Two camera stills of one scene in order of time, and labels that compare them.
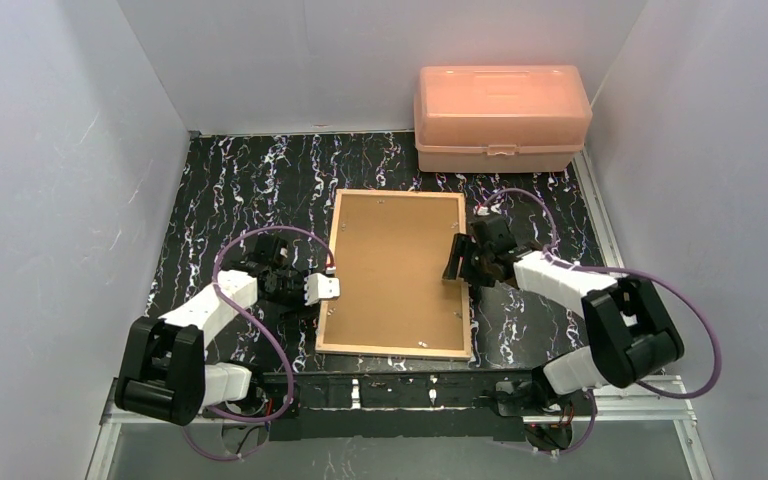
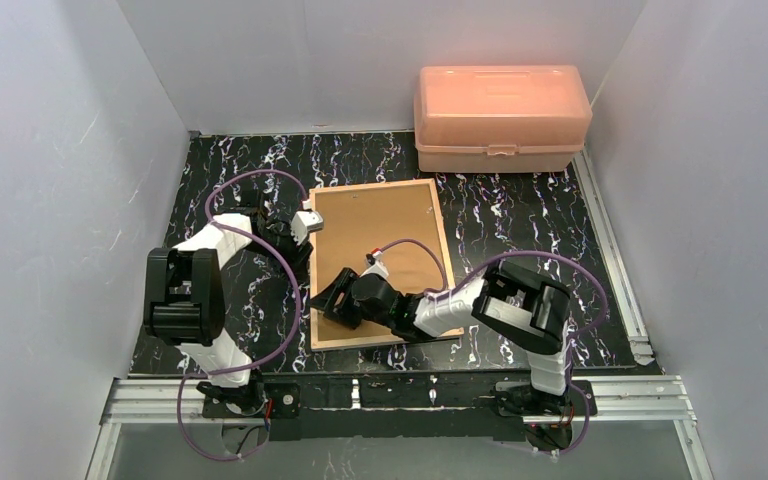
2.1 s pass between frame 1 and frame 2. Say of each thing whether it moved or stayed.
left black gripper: moved
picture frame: moved
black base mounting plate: stayed
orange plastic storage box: stayed
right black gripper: moved
